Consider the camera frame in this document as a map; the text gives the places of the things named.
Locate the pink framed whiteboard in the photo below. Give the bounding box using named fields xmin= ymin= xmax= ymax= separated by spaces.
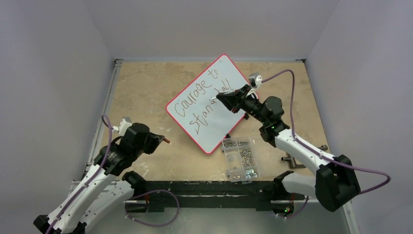
xmin=166 ymin=54 xmax=248 ymax=154

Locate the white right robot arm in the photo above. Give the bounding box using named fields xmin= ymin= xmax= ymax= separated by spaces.
xmin=216 ymin=85 xmax=361 ymax=212

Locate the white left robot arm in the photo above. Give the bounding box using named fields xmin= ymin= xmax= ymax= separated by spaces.
xmin=33 ymin=118 xmax=167 ymax=234

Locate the clear screw organizer box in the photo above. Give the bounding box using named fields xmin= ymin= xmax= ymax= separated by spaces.
xmin=222 ymin=137 xmax=261 ymax=183

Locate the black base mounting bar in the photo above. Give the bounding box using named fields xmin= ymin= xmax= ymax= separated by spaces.
xmin=113 ymin=171 xmax=307 ymax=213

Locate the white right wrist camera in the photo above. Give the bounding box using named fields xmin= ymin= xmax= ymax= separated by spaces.
xmin=248 ymin=72 xmax=263 ymax=96

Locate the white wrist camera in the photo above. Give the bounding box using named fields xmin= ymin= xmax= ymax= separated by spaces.
xmin=248 ymin=72 xmax=263 ymax=96
xmin=112 ymin=117 xmax=132 ymax=136

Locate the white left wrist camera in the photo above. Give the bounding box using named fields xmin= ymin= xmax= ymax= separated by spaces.
xmin=112 ymin=117 xmax=132 ymax=136

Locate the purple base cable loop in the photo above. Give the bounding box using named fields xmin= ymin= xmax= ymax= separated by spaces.
xmin=125 ymin=189 xmax=180 ymax=227

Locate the aluminium table frame rail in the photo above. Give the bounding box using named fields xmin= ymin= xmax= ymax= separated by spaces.
xmin=58 ymin=59 xmax=123 ymax=234

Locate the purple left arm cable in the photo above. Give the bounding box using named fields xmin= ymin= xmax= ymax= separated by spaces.
xmin=45 ymin=115 xmax=113 ymax=234

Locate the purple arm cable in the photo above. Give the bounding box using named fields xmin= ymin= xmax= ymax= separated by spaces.
xmin=45 ymin=115 xmax=113 ymax=234
xmin=261 ymin=69 xmax=392 ymax=195

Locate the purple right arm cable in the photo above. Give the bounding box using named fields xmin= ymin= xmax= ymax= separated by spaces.
xmin=261 ymin=69 xmax=392 ymax=195

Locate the black metal bracket tool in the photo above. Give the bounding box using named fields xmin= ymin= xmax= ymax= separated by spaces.
xmin=281 ymin=145 xmax=329 ymax=169

